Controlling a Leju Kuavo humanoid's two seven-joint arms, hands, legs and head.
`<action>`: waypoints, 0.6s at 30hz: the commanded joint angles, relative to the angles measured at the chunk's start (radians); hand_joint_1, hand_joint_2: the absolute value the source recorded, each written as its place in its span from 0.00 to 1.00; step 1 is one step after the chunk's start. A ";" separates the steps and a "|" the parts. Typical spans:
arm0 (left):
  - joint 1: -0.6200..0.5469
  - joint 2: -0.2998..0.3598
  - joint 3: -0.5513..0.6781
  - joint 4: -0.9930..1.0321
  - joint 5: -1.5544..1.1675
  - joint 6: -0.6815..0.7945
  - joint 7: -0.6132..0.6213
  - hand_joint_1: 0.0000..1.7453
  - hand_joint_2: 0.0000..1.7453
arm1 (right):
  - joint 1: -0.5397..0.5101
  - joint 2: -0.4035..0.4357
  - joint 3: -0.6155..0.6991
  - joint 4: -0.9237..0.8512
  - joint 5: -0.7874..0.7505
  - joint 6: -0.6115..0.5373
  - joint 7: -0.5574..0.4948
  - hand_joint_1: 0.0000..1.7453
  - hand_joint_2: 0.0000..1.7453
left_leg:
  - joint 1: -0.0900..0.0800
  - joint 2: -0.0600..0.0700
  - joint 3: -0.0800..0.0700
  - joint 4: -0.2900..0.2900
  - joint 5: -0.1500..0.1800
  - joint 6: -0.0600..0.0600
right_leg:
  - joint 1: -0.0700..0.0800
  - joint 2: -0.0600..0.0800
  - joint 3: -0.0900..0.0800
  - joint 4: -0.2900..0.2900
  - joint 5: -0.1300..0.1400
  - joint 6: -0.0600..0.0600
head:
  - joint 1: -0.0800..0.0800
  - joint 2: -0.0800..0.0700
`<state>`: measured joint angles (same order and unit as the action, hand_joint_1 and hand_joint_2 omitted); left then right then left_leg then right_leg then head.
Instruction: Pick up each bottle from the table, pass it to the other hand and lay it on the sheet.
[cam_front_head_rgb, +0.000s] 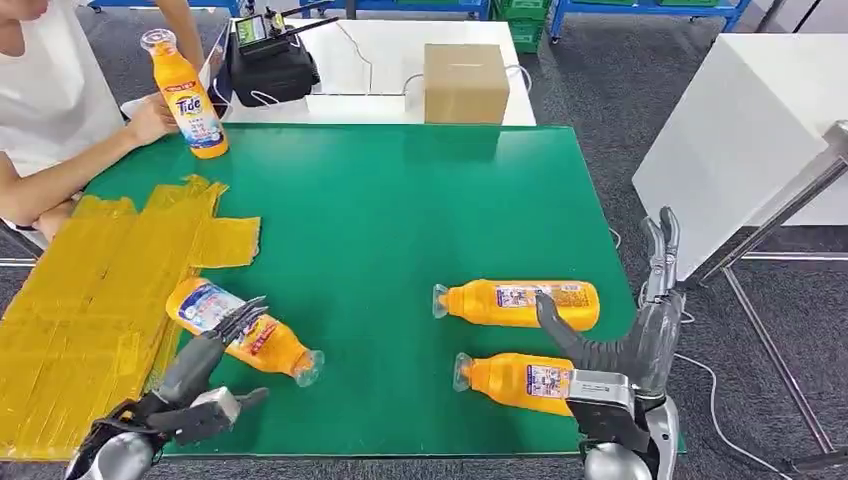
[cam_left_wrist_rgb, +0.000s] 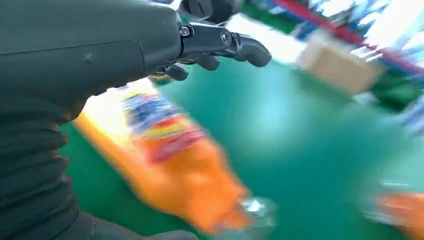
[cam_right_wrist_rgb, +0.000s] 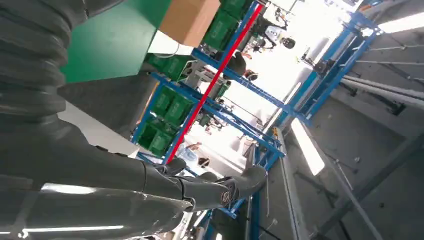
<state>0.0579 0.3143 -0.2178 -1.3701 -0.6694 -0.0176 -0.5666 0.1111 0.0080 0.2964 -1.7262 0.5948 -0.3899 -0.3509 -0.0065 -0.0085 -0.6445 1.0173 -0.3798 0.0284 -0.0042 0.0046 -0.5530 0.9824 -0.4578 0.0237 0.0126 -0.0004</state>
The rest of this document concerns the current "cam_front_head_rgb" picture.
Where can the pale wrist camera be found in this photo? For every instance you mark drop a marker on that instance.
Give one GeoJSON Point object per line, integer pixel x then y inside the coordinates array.
{"type": "Point", "coordinates": [603, 397]}
{"type": "Point", "coordinates": [212, 409]}

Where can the silver laptop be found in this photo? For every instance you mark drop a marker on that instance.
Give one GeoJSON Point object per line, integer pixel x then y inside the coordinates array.
{"type": "Point", "coordinates": [218, 73]}

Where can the yellow sheet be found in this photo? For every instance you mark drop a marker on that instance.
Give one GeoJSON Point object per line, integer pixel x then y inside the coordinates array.
{"type": "Point", "coordinates": [79, 298]}

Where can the person's right hand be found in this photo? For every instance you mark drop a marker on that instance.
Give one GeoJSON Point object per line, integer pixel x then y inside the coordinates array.
{"type": "Point", "coordinates": [151, 122]}

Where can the black controller with screen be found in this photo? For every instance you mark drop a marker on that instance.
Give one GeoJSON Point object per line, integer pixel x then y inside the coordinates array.
{"type": "Point", "coordinates": [252, 30]}

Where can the person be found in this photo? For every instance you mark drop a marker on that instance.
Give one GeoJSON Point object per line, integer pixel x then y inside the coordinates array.
{"type": "Point", "coordinates": [53, 86]}

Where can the brown cardboard box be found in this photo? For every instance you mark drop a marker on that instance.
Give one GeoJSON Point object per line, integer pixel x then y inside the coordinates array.
{"type": "Point", "coordinates": [467, 83]}

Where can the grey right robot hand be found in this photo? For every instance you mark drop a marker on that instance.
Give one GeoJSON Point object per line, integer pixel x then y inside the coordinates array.
{"type": "Point", "coordinates": [652, 344]}

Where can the white table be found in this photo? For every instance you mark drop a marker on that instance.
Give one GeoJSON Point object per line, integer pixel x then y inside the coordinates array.
{"type": "Point", "coordinates": [391, 53]}

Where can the black bag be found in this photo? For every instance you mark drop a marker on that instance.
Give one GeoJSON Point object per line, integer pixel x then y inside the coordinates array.
{"type": "Point", "coordinates": [275, 73]}

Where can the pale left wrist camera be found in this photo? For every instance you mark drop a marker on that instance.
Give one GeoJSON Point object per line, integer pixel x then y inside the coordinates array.
{"type": "Point", "coordinates": [212, 409]}

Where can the metal stand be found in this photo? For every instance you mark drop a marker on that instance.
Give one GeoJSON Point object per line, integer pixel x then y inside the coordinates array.
{"type": "Point", "coordinates": [782, 218]}

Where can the white board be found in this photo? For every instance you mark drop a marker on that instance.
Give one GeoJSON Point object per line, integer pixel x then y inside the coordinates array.
{"type": "Point", "coordinates": [729, 159]}

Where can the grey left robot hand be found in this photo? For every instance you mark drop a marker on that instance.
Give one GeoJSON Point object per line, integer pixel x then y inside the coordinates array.
{"type": "Point", "coordinates": [189, 371]}

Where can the green crate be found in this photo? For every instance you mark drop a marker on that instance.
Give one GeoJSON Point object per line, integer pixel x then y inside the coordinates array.
{"type": "Point", "coordinates": [526, 23]}

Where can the green table mat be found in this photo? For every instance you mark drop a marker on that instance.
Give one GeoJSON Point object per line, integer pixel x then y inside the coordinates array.
{"type": "Point", "coordinates": [397, 218]}

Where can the blue rack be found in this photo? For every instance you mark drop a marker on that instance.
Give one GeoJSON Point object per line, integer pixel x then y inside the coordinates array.
{"type": "Point", "coordinates": [397, 5]}
{"type": "Point", "coordinates": [662, 6]}

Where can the orange drink bottle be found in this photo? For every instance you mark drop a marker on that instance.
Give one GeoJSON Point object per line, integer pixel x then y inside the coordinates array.
{"type": "Point", "coordinates": [477, 311]}
{"type": "Point", "coordinates": [189, 106]}
{"type": "Point", "coordinates": [278, 344]}
{"type": "Point", "coordinates": [497, 384]}

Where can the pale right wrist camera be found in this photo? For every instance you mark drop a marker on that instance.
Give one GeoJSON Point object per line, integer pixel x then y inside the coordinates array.
{"type": "Point", "coordinates": [603, 397]}

